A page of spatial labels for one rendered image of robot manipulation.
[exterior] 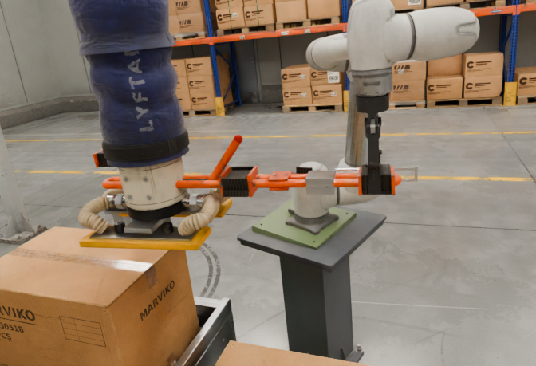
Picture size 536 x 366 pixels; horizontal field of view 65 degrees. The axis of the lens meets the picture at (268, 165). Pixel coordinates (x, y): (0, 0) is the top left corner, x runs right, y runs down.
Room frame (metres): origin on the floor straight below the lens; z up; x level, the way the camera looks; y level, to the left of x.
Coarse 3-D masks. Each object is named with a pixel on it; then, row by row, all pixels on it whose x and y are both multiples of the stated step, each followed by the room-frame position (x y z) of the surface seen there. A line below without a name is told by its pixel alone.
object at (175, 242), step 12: (108, 228) 1.07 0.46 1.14; (120, 228) 1.03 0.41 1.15; (168, 228) 1.00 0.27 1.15; (204, 228) 1.02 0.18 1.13; (84, 240) 1.02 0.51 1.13; (96, 240) 1.02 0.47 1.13; (108, 240) 1.01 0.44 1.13; (120, 240) 1.00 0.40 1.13; (132, 240) 0.99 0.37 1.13; (144, 240) 0.99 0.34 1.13; (156, 240) 0.98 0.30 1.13; (168, 240) 0.97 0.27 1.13; (180, 240) 0.96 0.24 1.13; (192, 240) 0.96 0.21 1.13; (204, 240) 0.98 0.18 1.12
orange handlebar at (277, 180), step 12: (108, 180) 1.15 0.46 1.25; (120, 180) 1.16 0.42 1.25; (180, 180) 1.08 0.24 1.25; (192, 180) 1.07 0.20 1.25; (204, 180) 1.06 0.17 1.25; (216, 180) 1.05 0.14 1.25; (252, 180) 1.02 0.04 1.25; (264, 180) 1.01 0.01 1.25; (276, 180) 1.00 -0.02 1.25; (288, 180) 1.00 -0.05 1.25; (300, 180) 0.99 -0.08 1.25; (336, 180) 0.96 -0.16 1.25; (348, 180) 0.96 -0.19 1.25; (396, 180) 0.93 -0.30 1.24
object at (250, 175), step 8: (232, 168) 1.10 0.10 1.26; (240, 168) 1.10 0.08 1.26; (248, 168) 1.09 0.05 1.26; (256, 168) 1.07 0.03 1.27; (224, 176) 1.05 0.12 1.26; (232, 176) 1.05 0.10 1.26; (240, 176) 1.04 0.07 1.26; (248, 176) 1.01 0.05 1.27; (224, 184) 1.01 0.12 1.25; (232, 184) 1.01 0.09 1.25; (240, 184) 1.00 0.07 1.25; (248, 184) 1.01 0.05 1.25; (224, 192) 1.01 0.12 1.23; (232, 192) 1.01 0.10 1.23; (240, 192) 1.00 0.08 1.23; (248, 192) 1.00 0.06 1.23
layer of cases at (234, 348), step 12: (228, 348) 1.25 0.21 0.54; (240, 348) 1.24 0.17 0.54; (252, 348) 1.24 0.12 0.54; (264, 348) 1.23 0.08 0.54; (276, 348) 1.22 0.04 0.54; (228, 360) 1.19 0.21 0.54; (240, 360) 1.18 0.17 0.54; (252, 360) 1.18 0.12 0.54; (264, 360) 1.17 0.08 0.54; (276, 360) 1.17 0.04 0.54; (288, 360) 1.16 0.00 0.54; (300, 360) 1.16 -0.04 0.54; (312, 360) 1.15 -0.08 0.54; (324, 360) 1.14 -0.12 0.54; (336, 360) 1.14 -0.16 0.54
